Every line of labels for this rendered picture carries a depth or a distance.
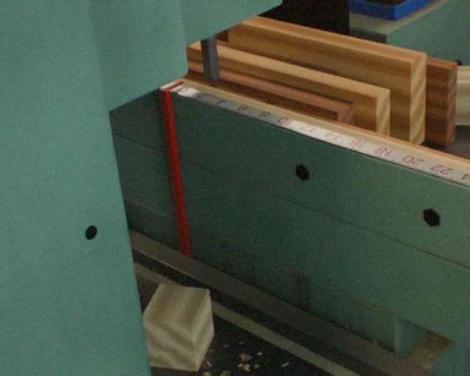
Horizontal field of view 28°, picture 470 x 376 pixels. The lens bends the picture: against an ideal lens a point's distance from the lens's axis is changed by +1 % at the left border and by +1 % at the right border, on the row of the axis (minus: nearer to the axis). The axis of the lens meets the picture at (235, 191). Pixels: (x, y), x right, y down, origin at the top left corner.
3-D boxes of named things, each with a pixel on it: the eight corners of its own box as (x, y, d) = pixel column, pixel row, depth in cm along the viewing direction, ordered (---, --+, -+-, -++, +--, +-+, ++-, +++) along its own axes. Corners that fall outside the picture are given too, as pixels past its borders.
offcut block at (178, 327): (165, 329, 69) (159, 283, 67) (215, 334, 68) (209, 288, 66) (146, 366, 66) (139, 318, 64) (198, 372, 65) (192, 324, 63)
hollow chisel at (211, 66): (220, 78, 71) (214, 16, 69) (212, 82, 71) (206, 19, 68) (212, 76, 72) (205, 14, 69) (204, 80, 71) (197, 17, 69)
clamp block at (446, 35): (474, 81, 86) (480, -14, 82) (391, 136, 78) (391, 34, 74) (346, 51, 95) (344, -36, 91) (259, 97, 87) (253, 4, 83)
